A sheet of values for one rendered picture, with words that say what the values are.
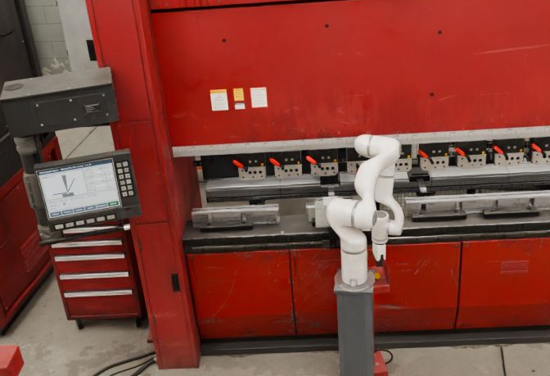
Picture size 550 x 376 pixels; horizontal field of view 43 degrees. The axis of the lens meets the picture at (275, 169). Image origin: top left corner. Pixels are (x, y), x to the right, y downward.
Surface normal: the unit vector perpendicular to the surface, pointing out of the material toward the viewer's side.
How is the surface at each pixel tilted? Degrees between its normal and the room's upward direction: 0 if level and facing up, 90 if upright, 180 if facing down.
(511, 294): 90
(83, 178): 90
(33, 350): 0
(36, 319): 0
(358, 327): 90
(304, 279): 90
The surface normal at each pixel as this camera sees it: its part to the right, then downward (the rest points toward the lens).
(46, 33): -0.18, 0.47
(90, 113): 0.25, 0.43
